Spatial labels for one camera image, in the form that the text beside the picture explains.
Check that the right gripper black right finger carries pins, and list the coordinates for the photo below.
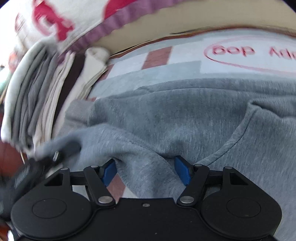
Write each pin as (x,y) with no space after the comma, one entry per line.
(227,202)

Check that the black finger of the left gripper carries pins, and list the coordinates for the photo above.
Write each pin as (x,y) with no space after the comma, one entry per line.
(30,174)

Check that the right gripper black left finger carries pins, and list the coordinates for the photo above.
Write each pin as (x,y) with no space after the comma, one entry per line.
(65,205)

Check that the grey sweatshirt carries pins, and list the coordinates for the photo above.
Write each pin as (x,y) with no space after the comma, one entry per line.
(248,124)

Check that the stack of folded clothes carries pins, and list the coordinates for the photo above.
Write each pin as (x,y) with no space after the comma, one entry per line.
(41,89)

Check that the checkered happy dog rug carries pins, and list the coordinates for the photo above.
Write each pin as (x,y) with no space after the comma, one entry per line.
(231,53)

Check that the bear print bed quilt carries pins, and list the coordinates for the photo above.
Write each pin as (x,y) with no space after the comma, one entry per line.
(75,25)

